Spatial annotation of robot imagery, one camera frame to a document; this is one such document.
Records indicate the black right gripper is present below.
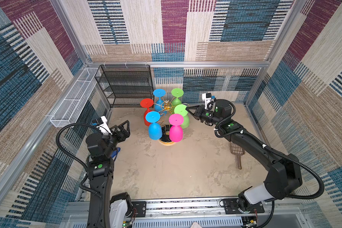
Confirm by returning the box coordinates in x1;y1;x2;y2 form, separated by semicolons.
185;104;221;125

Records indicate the green wine glass front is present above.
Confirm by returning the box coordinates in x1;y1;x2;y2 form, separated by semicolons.
174;104;190;129

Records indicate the green wine glass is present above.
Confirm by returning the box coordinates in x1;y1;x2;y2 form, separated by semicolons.
171;88;184;114
174;104;190;129

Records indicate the pink wine glass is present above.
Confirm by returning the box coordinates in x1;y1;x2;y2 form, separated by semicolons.
169;114;183;143

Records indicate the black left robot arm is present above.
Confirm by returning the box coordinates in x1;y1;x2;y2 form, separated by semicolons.
56;120;134;228

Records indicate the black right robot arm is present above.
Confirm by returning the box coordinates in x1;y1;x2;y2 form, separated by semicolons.
186;99;325;213

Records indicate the green wine glass back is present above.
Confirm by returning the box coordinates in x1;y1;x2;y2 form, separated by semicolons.
171;88;184;114

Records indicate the blue wine glass front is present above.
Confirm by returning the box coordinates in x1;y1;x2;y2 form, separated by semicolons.
145;111;162;140

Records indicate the blue wine glass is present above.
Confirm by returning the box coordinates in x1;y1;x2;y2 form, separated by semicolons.
145;111;162;140
153;89;166;114

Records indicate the red wine glass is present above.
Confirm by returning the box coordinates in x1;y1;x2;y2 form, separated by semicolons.
140;98;154;126

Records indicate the blue wine glass back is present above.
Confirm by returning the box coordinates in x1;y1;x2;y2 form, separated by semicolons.
153;89;166;114

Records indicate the black mesh shelf rack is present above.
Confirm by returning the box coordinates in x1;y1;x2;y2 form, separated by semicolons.
95;65;154;108

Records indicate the blue object at left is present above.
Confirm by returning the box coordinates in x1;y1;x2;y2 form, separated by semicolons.
112;147;121;161

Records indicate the brown slotted scoop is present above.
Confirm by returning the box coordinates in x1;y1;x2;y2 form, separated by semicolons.
230;142;245;170

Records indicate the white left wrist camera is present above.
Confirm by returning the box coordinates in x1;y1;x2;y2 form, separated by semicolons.
92;116;112;135

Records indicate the white wire mesh basket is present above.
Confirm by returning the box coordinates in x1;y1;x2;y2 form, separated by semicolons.
50;67;97;128

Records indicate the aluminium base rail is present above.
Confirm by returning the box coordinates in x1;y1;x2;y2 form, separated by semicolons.
59;196;306;228

